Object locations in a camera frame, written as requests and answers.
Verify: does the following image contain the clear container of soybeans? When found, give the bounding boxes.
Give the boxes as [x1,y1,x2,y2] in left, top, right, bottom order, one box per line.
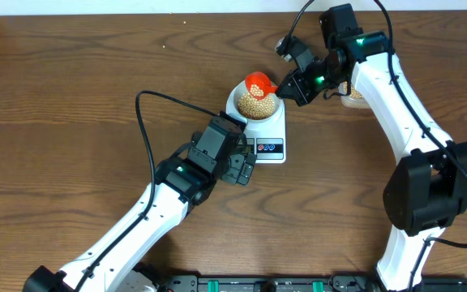
[338,82,370,110]

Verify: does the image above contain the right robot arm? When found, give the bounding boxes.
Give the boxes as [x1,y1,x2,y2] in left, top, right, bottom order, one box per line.
[276,4,467,291]

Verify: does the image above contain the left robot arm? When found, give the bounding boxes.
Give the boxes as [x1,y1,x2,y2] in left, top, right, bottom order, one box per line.
[23,112,255,291]

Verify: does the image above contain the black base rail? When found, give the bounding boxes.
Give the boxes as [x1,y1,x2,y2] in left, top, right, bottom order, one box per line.
[135,263,467,292]

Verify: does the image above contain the light grey round bowl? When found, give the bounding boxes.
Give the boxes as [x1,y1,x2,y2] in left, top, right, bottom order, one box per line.
[231,81,285,121]

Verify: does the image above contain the white digital kitchen scale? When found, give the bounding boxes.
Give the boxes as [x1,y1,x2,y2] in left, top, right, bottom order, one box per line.
[226,86,286,164]

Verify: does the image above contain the soybeans pile in bowl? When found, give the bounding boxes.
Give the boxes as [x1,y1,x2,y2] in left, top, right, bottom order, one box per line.
[238,92,276,120]

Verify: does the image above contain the red plastic measuring scoop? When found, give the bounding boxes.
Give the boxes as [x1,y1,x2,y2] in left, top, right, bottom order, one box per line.
[245,71,277,101]

